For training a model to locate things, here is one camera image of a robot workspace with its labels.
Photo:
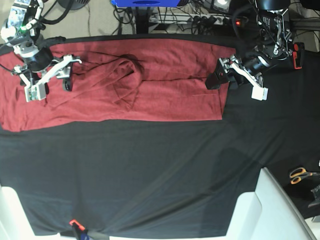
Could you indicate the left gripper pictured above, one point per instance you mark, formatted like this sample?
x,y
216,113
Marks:
x,y
237,70

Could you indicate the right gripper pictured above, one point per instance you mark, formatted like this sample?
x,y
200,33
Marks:
x,y
39,66

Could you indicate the red long-sleeve shirt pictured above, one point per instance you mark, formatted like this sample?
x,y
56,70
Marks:
x,y
159,80

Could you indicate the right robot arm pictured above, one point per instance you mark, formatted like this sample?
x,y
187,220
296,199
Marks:
x,y
22,32

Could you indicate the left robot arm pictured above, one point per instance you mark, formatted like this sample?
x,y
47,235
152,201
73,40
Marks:
x,y
273,45

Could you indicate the black round base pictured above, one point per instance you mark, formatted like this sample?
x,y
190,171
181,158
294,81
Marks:
x,y
73,4

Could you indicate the white power strip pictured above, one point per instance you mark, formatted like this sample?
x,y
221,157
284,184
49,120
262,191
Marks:
x,y
190,19

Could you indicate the orange black clamp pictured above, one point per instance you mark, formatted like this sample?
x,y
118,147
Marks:
x,y
298,53

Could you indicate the blue box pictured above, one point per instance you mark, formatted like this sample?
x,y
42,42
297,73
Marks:
x,y
145,3

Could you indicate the black table cloth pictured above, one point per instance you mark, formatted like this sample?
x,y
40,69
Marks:
x,y
169,179

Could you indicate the white bin right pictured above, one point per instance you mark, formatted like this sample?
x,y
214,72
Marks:
x,y
267,213

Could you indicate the white bin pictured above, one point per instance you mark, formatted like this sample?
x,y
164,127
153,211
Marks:
x,y
14,224
267,213

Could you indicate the orange blue clamp bottom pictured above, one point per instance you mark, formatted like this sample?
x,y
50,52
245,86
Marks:
x,y
79,231

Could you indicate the black metal tool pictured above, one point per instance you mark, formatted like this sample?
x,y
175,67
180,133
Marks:
x,y
316,194

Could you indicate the white bin left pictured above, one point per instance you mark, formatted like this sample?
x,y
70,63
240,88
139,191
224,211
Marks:
x,y
14,224

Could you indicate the yellow-handled scissors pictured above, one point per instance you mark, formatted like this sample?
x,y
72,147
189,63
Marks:
x,y
301,173

